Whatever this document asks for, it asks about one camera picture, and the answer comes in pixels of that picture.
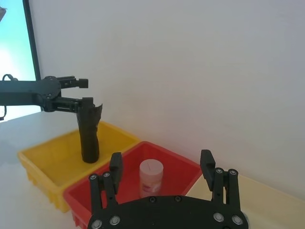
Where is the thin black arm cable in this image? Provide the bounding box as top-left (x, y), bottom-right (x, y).
top-left (0, 73), bottom-right (19, 122)

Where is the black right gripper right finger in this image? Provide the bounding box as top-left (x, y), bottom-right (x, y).
top-left (199, 149), bottom-right (242, 208)

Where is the yellow plastic bin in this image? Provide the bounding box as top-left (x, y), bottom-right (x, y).
top-left (17, 120), bottom-right (142, 213)

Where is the red plastic bin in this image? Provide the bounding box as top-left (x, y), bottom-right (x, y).
top-left (62, 141), bottom-right (203, 228)

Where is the black plastic bottle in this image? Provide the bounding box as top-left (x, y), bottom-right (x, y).
top-left (75, 98), bottom-right (104, 164)

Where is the white and pink jar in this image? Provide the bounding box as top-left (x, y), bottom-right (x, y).
top-left (139, 159), bottom-right (164, 199)

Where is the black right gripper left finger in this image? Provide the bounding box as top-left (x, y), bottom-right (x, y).
top-left (88, 152), bottom-right (124, 215)

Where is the dark window frame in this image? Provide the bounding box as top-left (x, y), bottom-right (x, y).
top-left (22, 0), bottom-right (41, 81)

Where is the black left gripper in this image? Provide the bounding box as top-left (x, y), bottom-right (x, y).
top-left (35, 75), bottom-right (94, 113)

